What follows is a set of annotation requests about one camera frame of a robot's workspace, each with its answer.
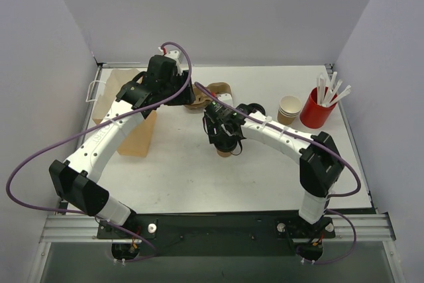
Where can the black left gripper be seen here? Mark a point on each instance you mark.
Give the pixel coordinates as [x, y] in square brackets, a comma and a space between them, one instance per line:
[185, 87]

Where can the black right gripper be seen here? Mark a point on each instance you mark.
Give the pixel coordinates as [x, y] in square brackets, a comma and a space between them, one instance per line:
[214, 128]

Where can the black plastic cup lid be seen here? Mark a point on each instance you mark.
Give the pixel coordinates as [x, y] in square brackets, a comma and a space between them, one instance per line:
[226, 147]

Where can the brown paper coffee cup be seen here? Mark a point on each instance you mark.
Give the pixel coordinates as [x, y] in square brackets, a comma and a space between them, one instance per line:
[223, 154]

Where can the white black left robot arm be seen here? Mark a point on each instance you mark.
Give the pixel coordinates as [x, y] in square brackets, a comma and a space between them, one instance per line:
[76, 179]

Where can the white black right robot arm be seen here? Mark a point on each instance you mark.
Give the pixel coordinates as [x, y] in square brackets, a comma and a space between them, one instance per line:
[318, 170]

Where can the brown pulp cup carrier stack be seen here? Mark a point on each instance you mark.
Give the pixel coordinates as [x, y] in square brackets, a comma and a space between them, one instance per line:
[202, 100]

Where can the black plastic lid stack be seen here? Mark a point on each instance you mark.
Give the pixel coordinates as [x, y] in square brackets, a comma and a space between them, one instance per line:
[255, 107]

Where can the brown paper cup stack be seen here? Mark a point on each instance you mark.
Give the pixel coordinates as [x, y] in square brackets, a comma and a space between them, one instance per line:
[289, 108]

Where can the red ribbed straw cup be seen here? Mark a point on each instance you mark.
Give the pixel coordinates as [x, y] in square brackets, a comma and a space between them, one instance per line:
[314, 115]

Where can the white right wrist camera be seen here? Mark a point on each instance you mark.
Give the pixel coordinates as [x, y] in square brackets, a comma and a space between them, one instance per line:
[225, 98]

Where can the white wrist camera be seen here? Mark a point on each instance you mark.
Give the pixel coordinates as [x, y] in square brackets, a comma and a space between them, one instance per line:
[225, 98]
[173, 54]

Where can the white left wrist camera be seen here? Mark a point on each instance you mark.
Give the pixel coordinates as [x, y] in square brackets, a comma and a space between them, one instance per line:
[173, 54]

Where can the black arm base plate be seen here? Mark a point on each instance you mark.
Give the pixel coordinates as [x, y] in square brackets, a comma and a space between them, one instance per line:
[215, 245]

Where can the aluminium front rail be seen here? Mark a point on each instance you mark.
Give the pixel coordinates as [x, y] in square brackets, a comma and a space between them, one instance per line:
[83, 229]

